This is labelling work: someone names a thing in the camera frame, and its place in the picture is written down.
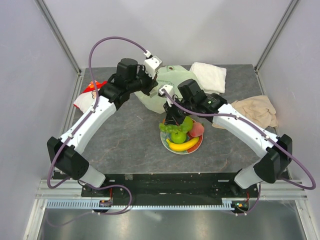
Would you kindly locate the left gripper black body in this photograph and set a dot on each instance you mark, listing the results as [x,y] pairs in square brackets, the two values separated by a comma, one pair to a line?
[144,82]

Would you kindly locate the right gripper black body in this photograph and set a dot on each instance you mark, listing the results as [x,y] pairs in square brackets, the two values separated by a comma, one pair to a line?
[177,114]

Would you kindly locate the green fake pear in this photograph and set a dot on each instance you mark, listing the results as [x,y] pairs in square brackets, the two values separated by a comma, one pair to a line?
[186,125]

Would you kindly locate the green fake grapes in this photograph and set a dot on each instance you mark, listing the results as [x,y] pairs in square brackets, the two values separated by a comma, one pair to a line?
[170,128]

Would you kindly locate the green fake apple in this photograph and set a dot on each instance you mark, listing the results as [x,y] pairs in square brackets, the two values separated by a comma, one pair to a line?
[178,137]

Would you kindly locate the pink fake peach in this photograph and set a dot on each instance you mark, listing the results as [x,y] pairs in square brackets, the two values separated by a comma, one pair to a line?
[197,130]

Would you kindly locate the pale green plastic bag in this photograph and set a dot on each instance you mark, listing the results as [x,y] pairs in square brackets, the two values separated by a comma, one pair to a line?
[172,75]

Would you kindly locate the yellow fake banana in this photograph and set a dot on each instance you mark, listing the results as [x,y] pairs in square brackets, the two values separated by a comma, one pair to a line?
[188,146]

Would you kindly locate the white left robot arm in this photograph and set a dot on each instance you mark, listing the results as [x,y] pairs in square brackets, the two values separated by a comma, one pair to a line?
[65,152]

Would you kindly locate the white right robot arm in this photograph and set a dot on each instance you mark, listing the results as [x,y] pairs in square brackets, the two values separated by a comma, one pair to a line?
[271,149]

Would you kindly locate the red teal floral plate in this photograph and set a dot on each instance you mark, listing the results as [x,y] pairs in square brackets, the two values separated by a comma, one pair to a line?
[164,136]

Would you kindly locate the white folded towel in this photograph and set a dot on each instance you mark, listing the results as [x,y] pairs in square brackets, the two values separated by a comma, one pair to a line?
[211,78]

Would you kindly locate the red white cartoon pouch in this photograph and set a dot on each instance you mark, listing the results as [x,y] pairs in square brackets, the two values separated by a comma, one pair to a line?
[86,99]

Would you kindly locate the beige crumpled cloth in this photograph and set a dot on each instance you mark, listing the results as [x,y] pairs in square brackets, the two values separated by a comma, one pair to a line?
[257,109]

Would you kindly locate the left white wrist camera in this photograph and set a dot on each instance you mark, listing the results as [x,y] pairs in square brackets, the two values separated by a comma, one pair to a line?
[152,64]

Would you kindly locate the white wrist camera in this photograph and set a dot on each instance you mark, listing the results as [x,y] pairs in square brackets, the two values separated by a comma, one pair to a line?
[167,91]
[152,64]

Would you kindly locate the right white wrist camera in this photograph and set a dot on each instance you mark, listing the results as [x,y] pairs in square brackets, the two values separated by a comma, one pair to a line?
[167,91]

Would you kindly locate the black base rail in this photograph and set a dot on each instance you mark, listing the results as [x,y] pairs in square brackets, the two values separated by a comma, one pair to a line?
[171,189]

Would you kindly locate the light blue cable duct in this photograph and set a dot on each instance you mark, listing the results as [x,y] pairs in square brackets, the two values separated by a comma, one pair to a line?
[90,204]

